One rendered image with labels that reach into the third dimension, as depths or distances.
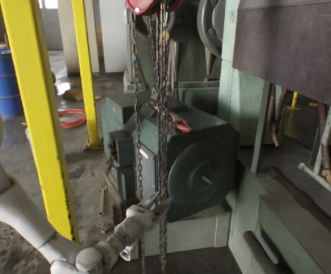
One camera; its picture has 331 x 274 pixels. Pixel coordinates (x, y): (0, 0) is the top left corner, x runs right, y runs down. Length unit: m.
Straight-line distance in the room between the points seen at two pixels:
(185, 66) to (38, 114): 1.18
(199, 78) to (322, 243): 1.37
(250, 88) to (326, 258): 0.91
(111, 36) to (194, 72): 5.08
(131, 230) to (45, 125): 0.54
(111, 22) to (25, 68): 5.92
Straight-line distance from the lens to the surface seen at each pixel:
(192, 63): 1.99
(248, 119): 1.54
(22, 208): 0.78
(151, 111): 1.26
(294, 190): 0.99
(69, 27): 7.11
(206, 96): 2.03
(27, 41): 1.06
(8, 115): 4.38
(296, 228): 1.07
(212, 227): 1.66
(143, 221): 0.88
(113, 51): 6.96
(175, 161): 1.10
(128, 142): 1.22
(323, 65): 0.92
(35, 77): 1.08
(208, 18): 1.75
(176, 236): 1.63
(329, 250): 1.04
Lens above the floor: 1.25
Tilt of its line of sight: 23 degrees down
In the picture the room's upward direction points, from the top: straight up
